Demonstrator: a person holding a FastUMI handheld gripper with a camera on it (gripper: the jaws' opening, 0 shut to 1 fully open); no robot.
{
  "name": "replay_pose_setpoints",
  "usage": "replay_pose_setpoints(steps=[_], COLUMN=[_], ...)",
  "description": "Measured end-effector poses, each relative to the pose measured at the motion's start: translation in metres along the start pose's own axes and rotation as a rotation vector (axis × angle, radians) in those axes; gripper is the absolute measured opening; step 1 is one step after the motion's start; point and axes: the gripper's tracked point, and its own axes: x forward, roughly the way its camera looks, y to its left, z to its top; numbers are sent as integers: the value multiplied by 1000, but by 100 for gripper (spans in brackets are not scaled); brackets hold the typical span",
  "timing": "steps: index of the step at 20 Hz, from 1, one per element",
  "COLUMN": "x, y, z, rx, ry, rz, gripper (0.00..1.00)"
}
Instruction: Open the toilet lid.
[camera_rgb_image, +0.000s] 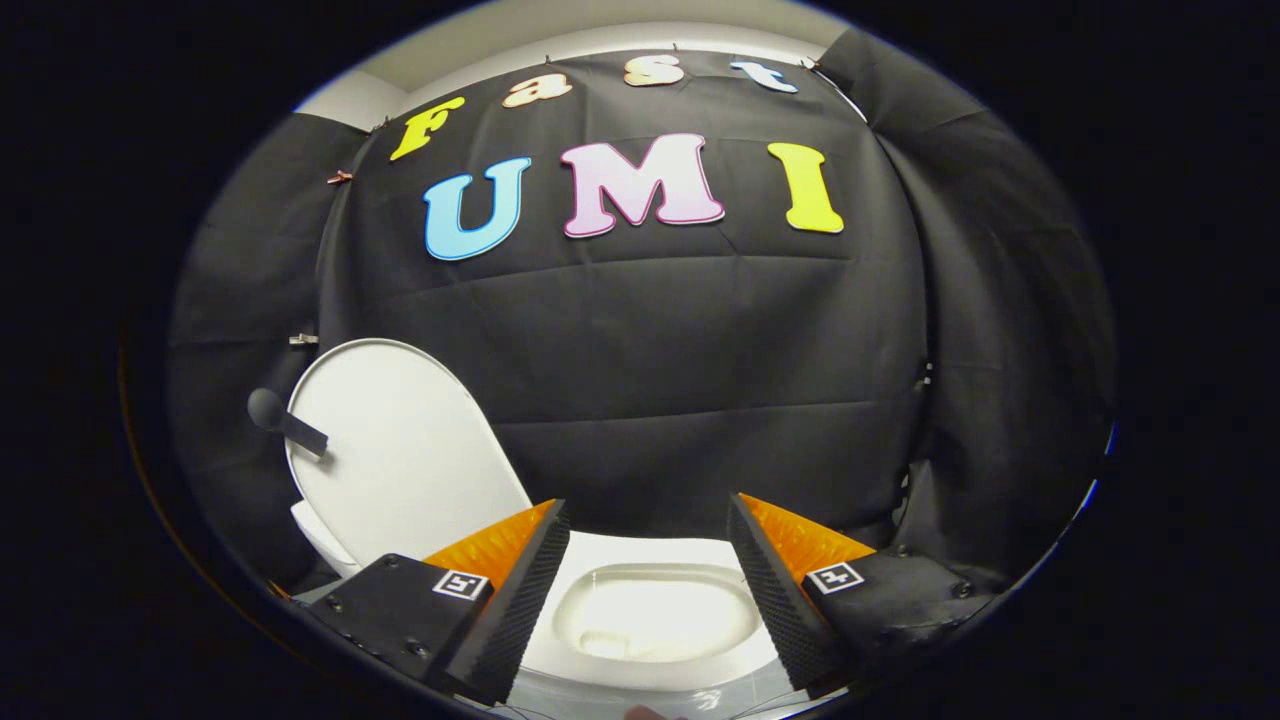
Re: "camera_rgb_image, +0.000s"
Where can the white toilet lid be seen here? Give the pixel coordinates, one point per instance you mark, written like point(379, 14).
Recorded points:
point(400, 450)

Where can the white ceramic toilet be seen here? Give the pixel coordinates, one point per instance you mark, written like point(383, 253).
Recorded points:
point(650, 615)

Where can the black backdrop cloth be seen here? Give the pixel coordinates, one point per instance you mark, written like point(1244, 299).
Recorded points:
point(680, 350)

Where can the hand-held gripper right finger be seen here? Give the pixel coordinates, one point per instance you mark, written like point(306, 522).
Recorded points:
point(775, 605)

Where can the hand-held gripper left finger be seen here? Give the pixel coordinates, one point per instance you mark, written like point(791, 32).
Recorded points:
point(515, 610)

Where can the black round lid pull tab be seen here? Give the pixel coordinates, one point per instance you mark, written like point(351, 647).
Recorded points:
point(285, 418)

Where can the white toilet seat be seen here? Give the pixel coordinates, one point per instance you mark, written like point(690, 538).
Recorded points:
point(640, 550)

